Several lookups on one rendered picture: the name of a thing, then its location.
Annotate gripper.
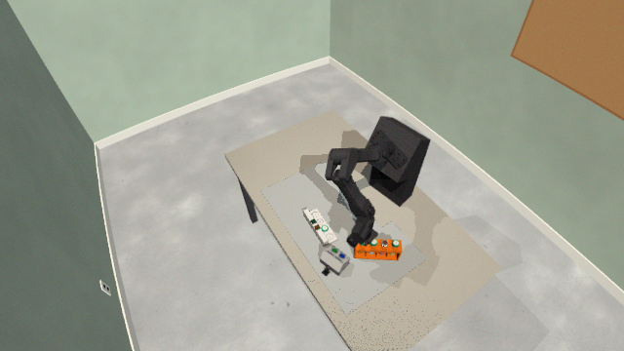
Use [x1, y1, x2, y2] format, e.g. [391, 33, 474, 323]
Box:
[365, 229, 378, 246]

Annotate white tray with four round nests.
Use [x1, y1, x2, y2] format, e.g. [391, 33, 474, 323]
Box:
[303, 209, 337, 247]

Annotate grey control panel with blue and green buttons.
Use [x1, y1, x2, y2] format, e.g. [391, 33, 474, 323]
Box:
[320, 246, 350, 277]

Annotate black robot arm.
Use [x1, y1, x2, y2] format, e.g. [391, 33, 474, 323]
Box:
[325, 130, 408, 248]

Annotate orange tube holder block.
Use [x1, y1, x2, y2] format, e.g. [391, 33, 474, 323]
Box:
[354, 239, 402, 260]

